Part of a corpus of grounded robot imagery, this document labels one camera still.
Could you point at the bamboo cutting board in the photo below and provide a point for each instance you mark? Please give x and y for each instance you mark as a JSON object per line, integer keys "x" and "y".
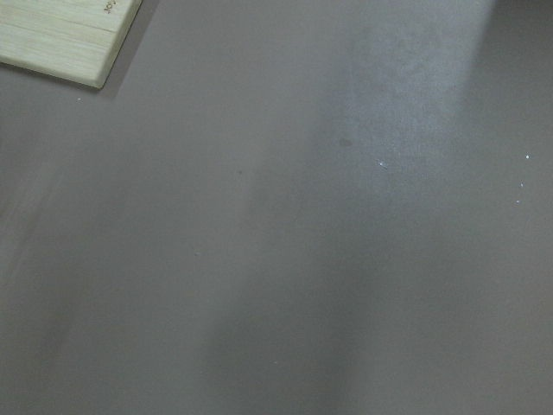
{"x": 77, "y": 41}

